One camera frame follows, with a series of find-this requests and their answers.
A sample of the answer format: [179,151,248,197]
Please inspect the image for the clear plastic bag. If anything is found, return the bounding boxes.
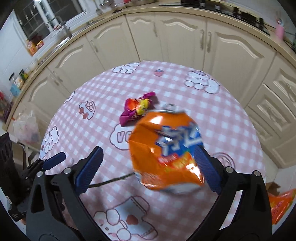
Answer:
[13,110,41,144]

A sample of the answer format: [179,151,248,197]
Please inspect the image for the steel sink faucet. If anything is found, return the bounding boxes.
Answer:
[46,16,72,38]

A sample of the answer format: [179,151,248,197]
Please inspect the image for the brown cardboard box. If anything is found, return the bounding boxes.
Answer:
[266,182,280,196]

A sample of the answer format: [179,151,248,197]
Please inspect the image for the crushed orange soda can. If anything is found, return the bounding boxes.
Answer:
[128,104,205,194]

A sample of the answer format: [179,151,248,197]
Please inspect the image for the orange rice bag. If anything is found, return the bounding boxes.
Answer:
[268,189,295,225]

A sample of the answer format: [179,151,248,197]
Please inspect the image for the cream kitchen cabinets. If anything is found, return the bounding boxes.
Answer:
[4,6,295,168]

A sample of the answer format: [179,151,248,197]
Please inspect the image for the black gas stove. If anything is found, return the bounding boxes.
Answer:
[160,1,270,35]

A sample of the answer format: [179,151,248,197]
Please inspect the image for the pink checkered tablecloth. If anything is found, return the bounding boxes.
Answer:
[40,61,265,240]

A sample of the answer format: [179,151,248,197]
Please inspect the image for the pink utensil cup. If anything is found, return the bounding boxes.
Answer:
[275,18,285,40]

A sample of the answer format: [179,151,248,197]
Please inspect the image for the purple candy wrapper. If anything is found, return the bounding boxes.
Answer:
[119,91,157,127]

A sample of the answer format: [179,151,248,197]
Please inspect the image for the thin brown stick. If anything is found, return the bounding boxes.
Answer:
[88,172,135,188]

